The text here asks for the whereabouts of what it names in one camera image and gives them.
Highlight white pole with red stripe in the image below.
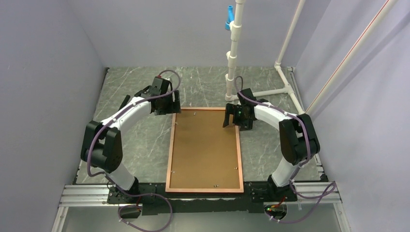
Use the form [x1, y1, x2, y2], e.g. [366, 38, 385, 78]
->
[306, 0, 397, 115]

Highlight aluminium extrusion frame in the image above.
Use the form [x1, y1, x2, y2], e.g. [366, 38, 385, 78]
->
[51, 69, 351, 232]

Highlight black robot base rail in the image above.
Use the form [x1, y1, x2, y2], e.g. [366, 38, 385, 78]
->
[107, 181, 297, 216]

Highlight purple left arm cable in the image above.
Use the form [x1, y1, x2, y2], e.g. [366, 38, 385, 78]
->
[86, 70, 182, 232]

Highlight brown cardboard backing board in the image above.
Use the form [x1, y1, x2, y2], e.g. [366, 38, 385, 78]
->
[169, 110, 241, 189]

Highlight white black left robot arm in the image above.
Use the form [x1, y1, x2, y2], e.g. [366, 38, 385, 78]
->
[80, 75, 181, 203]

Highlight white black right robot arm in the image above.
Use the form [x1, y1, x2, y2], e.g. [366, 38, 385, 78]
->
[223, 88, 321, 201]

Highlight black handled hammer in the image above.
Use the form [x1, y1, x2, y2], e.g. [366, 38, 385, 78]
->
[118, 95, 131, 111]

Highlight blue pipe fitting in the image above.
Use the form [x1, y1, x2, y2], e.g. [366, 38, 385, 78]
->
[225, 5, 234, 30]

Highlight red picture frame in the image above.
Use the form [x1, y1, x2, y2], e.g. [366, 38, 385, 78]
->
[165, 107, 245, 194]

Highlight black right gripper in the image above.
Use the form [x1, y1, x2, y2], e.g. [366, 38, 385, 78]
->
[223, 103, 253, 131]

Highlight white PVC pipe stand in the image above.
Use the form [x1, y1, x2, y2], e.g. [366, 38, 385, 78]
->
[225, 0, 320, 113]

